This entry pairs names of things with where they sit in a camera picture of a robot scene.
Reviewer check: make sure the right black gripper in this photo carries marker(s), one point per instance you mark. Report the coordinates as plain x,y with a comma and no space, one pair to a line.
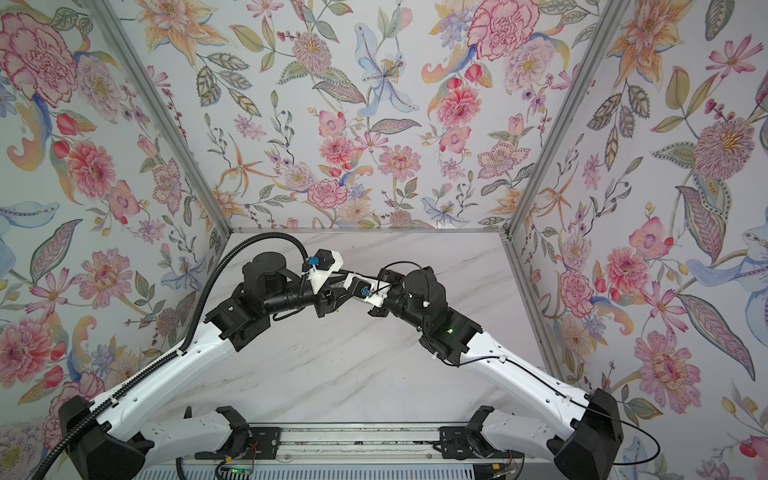
381,314

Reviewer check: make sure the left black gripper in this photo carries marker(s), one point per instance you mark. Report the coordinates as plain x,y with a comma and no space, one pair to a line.
329,304

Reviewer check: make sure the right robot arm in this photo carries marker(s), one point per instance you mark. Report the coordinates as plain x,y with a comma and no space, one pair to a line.
459,342

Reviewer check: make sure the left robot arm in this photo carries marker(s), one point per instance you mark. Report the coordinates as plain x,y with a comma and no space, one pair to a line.
113,436

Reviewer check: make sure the left corner aluminium profile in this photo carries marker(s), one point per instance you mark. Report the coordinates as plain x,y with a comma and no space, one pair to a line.
104,17

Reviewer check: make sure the corner aluminium profile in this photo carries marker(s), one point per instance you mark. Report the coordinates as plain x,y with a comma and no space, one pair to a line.
605,28
104,17

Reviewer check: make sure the right corner aluminium profile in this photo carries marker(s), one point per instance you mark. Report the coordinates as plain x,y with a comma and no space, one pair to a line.
605,28

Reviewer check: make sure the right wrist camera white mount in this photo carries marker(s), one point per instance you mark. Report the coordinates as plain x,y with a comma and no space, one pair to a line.
362,287

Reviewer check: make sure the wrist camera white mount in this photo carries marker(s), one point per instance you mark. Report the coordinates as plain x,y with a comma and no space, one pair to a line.
319,269
362,287

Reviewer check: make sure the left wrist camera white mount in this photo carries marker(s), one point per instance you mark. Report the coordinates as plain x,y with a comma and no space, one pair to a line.
319,269

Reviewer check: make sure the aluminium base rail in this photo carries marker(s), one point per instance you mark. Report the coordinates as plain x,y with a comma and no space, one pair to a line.
383,442

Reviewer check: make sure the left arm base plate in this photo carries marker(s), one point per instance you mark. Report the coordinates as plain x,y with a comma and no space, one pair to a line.
260,443

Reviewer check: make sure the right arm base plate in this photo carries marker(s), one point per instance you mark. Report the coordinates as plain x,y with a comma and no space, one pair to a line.
462,443

